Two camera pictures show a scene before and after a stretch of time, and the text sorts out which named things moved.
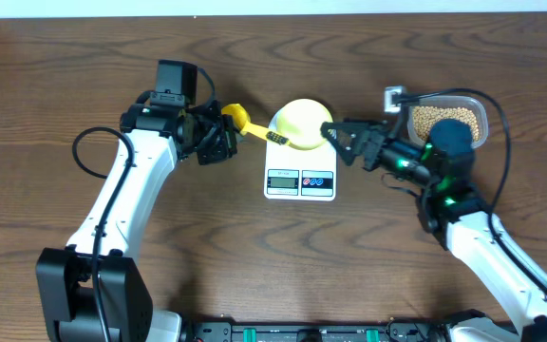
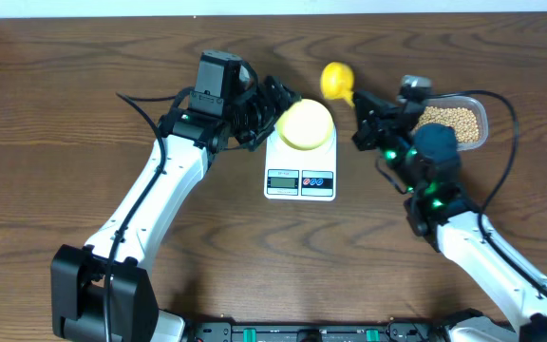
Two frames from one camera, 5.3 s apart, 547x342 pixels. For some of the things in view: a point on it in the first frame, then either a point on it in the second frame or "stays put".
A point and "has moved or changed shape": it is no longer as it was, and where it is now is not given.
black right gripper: (364, 130) to (386, 113)
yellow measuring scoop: (241, 120) has moved or changed shape
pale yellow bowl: (300, 123) stays put
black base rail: (394, 332) stays put
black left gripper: (223, 141) to (261, 112)
